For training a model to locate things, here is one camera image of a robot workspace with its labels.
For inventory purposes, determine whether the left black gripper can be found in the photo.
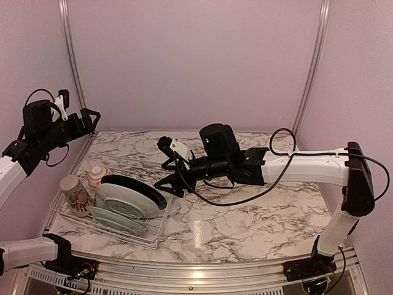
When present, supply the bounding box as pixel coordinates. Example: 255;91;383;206
38;107;99;152

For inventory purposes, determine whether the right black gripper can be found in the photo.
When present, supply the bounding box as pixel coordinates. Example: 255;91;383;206
154;156;230;199

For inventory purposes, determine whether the black red plate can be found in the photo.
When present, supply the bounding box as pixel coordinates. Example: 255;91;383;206
101;175;167;212

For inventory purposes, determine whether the large white plate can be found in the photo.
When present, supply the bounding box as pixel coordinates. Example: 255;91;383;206
96;183;160;219

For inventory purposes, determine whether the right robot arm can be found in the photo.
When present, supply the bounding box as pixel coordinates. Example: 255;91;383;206
154;123;375;275

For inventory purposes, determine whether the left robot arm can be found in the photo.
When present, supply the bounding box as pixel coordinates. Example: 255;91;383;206
1;100;101;274

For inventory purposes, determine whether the white red small bowl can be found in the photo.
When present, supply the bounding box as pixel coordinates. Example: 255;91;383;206
88;165;109;188

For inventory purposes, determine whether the pale green plate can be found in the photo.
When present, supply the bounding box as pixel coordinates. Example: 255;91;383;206
89;206;149;235

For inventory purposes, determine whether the patterned beige tall cup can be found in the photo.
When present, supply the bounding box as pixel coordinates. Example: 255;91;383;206
60;175;94;218

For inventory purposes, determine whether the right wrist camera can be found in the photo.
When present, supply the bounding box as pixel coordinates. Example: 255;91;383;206
171;138;193;163

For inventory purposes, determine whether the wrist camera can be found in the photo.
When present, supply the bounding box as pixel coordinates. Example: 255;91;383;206
55;89;70;121
171;138;193;163

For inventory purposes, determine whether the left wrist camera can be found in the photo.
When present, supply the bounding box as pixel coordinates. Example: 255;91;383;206
55;89;70;121

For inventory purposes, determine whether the white wire dish rack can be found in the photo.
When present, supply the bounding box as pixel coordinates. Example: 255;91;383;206
50;152;173;249

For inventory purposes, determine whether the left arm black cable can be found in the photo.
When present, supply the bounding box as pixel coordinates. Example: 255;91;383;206
23;88;70;167

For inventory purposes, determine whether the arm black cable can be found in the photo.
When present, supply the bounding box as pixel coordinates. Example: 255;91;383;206
171;127;388;207
23;88;70;167

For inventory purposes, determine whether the left aluminium frame post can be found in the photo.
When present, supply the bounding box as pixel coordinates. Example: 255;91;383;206
58;0;87;109

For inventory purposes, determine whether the aluminium frame post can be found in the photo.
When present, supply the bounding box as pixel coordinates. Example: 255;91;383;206
292;0;331;135
58;0;87;109

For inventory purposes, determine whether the front aluminium rail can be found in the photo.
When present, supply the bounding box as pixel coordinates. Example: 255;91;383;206
18;254;369;295

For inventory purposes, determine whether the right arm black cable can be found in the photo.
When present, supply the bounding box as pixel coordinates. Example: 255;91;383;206
171;127;388;207

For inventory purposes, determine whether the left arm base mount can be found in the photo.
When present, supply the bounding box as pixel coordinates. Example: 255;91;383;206
43;234;98;280

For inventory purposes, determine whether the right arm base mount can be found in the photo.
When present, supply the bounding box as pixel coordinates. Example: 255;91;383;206
283;237;337;281

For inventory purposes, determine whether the right aluminium frame post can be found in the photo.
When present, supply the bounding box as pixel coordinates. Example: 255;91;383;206
292;0;331;135

